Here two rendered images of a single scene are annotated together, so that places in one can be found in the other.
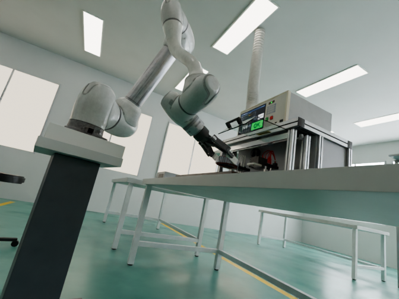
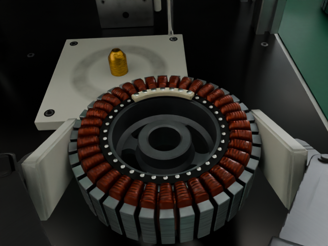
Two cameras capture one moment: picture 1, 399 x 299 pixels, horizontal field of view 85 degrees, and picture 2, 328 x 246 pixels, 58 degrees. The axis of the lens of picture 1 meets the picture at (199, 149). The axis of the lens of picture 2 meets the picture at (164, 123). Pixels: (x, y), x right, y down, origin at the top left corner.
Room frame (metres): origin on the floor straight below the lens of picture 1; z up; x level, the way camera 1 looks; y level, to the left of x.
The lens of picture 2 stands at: (0.97, -0.04, 0.98)
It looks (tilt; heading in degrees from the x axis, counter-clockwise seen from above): 46 degrees down; 295
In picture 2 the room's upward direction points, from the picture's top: 3 degrees counter-clockwise
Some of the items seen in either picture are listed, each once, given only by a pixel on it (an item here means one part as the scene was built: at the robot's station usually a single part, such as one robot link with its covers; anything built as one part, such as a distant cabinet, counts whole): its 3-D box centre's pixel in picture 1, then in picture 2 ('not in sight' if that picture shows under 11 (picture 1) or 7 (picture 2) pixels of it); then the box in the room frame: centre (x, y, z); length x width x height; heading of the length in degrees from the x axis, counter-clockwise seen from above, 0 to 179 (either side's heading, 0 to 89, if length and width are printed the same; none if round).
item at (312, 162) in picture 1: (267, 167); not in sight; (1.35, -0.44, 0.92); 0.66 x 0.01 x 0.30; 24
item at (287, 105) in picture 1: (281, 126); not in sight; (1.36, -0.51, 1.22); 0.44 x 0.39 x 0.20; 24
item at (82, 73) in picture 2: not in sight; (120, 75); (1.13, -0.26, 0.78); 0.15 x 0.15 x 0.01; 24
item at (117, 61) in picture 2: not in sight; (117, 60); (1.13, -0.26, 0.80); 0.02 x 0.02 x 0.03
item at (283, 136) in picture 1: (250, 144); not in sight; (1.28, -0.30, 1.03); 0.62 x 0.01 x 0.03; 24
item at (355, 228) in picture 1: (311, 238); not in sight; (4.40, -2.46, 0.38); 2.10 x 0.90 x 0.75; 24
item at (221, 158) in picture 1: (227, 162); (164, 146); (1.02, -0.14, 0.83); 0.11 x 0.11 x 0.04
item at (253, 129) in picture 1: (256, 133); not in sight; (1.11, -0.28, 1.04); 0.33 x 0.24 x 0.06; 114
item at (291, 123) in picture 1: (278, 144); not in sight; (1.37, -0.50, 1.09); 0.68 x 0.44 x 0.05; 24
